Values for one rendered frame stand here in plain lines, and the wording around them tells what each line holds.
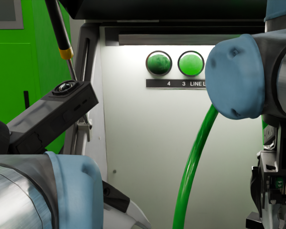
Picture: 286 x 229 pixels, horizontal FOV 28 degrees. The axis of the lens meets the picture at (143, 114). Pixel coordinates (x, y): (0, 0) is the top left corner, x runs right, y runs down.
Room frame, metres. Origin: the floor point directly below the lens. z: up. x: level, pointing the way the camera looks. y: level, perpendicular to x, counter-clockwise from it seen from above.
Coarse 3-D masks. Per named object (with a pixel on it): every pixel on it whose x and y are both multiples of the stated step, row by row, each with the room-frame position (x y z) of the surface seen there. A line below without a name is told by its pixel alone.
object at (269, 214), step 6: (270, 204) 0.65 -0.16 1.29; (276, 204) 0.67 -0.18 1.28; (264, 210) 0.68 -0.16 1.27; (270, 210) 0.65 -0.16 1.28; (276, 210) 0.67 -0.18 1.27; (264, 216) 0.68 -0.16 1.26; (270, 216) 0.65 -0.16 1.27; (276, 216) 0.67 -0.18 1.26; (264, 222) 0.68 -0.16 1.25; (270, 222) 0.64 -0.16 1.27; (276, 222) 0.67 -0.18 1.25; (264, 228) 0.68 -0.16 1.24; (270, 228) 0.64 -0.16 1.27; (276, 228) 0.67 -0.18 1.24
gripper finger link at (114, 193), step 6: (102, 180) 0.48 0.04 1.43; (108, 186) 0.48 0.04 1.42; (108, 192) 0.48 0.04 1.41; (114, 192) 0.49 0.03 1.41; (120, 192) 0.49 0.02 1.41; (108, 198) 0.49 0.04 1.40; (114, 198) 0.49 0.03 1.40; (120, 198) 0.49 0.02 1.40; (126, 198) 0.50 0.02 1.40; (108, 204) 0.49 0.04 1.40; (114, 204) 0.49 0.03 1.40; (120, 204) 0.49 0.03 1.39; (126, 204) 0.50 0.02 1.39; (120, 210) 0.49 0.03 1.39; (126, 210) 0.49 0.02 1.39
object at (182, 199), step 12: (204, 120) 0.68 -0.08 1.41; (204, 132) 0.66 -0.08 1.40; (204, 144) 0.65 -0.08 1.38; (192, 156) 0.64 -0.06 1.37; (192, 168) 0.63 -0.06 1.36; (192, 180) 0.62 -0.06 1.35; (180, 192) 0.61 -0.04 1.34; (180, 204) 0.60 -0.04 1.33; (180, 216) 0.60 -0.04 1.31; (180, 228) 0.59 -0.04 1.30
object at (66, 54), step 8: (48, 0) 0.78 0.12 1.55; (56, 0) 0.79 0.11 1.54; (48, 8) 0.79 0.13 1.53; (56, 8) 0.79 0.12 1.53; (56, 16) 0.79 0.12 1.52; (56, 24) 0.80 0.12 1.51; (64, 24) 0.81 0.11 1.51; (56, 32) 0.80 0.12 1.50; (64, 32) 0.81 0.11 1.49; (64, 40) 0.81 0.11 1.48; (64, 48) 0.82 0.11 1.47; (64, 56) 0.82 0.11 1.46; (72, 56) 0.83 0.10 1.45; (72, 64) 0.84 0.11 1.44; (72, 72) 0.84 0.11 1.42; (88, 120) 0.89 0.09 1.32; (80, 128) 0.89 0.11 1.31; (88, 128) 0.89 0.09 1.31; (88, 136) 0.89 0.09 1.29
